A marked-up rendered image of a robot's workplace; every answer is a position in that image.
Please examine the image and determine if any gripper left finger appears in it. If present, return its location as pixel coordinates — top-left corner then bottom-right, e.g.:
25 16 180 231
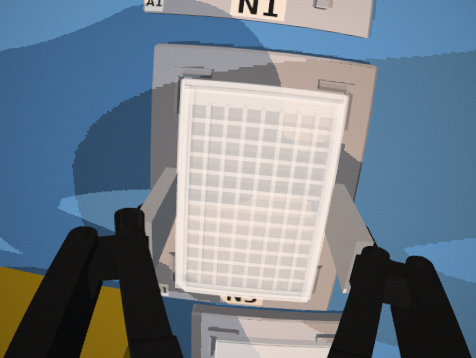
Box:
3 167 184 358

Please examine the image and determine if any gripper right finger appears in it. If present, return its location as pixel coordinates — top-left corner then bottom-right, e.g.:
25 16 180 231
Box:
325 183 472 358

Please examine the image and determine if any blue bench mat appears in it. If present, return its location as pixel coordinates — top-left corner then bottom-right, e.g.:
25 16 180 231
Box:
0 0 476 358

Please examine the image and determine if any yellow bin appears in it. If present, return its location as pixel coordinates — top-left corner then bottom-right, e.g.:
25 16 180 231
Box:
0 266 130 358

